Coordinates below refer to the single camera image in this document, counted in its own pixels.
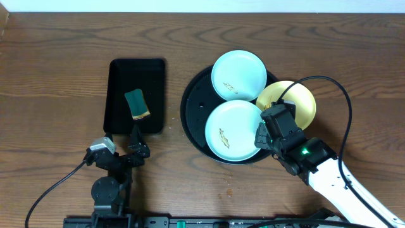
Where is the right black cable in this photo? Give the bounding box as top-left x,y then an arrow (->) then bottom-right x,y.
275,75 -> 396,228

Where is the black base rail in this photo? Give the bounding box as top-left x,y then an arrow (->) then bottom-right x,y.
62,207 -> 346,228

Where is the light blue plate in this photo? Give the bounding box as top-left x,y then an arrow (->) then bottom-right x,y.
204,100 -> 261,162
211,50 -> 267,101

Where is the black rectangular tray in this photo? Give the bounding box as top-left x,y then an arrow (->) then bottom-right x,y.
103,58 -> 166,134

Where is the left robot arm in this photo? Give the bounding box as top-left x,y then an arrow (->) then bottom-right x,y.
84,125 -> 150,217

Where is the yellow plate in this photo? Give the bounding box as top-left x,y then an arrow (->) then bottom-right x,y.
256,81 -> 316,130

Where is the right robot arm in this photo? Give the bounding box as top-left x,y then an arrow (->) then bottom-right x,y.
255,104 -> 404,227

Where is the left black cable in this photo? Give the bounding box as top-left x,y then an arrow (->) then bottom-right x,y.
24,160 -> 88,228

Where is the green yellow sponge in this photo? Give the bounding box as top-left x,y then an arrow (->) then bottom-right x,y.
124,89 -> 151,120

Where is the black cable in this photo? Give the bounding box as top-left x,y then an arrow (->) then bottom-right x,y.
24,160 -> 88,228
275,75 -> 396,228

